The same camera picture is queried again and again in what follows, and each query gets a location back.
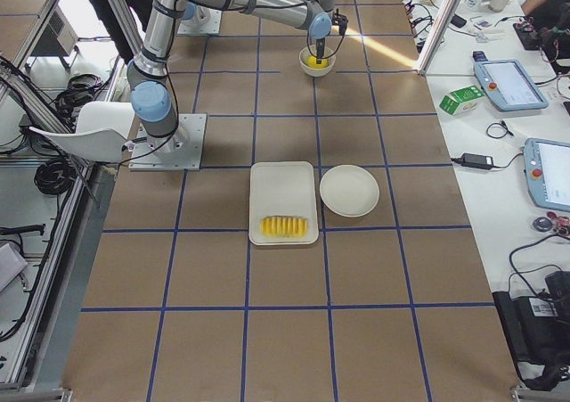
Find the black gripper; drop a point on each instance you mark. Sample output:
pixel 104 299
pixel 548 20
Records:
pixel 320 45

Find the white bowl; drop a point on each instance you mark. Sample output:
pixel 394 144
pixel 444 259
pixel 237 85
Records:
pixel 304 53

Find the yellow lemon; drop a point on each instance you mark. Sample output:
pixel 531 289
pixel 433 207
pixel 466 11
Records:
pixel 310 62

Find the cream round plate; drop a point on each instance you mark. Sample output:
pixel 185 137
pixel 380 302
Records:
pixel 349 191

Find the cream rectangular tray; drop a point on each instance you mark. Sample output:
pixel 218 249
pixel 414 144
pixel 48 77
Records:
pixel 283 188

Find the green white carton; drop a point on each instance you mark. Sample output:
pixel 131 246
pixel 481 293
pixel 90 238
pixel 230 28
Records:
pixel 461 100

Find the sliced yellow food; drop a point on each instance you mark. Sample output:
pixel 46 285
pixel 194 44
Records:
pixel 284 226

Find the black laptop charger brick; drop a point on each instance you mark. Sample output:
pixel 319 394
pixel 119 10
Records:
pixel 471 160

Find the upper teach pendant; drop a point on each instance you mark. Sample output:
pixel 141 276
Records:
pixel 508 86

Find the teach pendant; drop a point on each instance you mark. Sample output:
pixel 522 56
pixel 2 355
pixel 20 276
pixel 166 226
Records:
pixel 508 86
pixel 547 173

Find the white chair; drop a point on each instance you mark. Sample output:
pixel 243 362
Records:
pixel 101 131

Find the lower teach pendant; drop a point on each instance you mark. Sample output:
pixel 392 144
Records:
pixel 547 173

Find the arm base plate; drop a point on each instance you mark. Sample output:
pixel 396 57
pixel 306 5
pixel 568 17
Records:
pixel 199 21
pixel 183 150

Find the aluminium frame post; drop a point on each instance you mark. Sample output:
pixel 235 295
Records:
pixel 443 18

